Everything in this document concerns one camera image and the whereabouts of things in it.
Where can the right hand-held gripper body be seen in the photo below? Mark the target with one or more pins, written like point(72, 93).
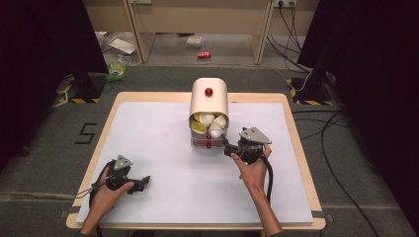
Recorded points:
point(253, 136)

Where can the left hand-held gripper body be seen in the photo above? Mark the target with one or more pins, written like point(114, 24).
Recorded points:
point(119, 174)

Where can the white roll-top cabinet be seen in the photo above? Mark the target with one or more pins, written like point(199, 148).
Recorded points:
point(208, 103)

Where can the person's left hand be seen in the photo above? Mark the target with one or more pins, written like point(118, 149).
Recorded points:
point(107, 197)

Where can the person's right hand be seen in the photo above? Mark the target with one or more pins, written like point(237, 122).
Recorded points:
point(255, 174)

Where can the yellow-green bowl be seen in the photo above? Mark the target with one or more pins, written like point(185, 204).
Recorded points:
point(197, 116)
point(198, 127)

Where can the white table mat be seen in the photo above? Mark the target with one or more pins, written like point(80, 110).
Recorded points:
point(184, 184)

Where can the light wooden table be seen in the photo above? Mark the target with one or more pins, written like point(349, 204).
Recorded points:
point(304, 158)

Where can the hazard-striped stand base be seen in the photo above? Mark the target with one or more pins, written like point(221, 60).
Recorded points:
point(311, 102)
point(84, 99)

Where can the red drink can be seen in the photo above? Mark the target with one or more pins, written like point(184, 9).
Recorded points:
point(204, 55)

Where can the green plastic bag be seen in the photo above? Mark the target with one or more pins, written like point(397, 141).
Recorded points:
point(117, 71)

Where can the clear plastic box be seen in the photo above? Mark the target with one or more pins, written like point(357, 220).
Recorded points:
point(195, 40)

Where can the beige wooden desk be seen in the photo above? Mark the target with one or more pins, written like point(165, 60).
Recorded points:
point(204, 16)

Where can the black curtain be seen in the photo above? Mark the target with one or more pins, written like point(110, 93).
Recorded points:
point(375, 82)
point(42, 65)

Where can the white wall socket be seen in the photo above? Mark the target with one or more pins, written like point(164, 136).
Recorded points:
point(285, 2)

